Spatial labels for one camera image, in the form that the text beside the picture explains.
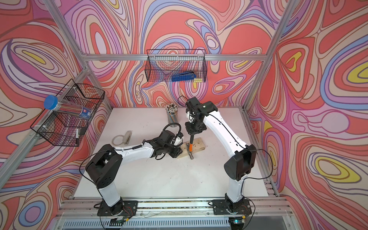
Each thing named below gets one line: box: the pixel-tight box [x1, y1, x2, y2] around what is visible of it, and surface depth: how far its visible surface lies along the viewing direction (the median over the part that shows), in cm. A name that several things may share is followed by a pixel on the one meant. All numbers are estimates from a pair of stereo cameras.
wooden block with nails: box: [177, 137, 206, 159], surface depth 94 cm
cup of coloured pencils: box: [165, 103, 179, 128], surface depth 98 cm
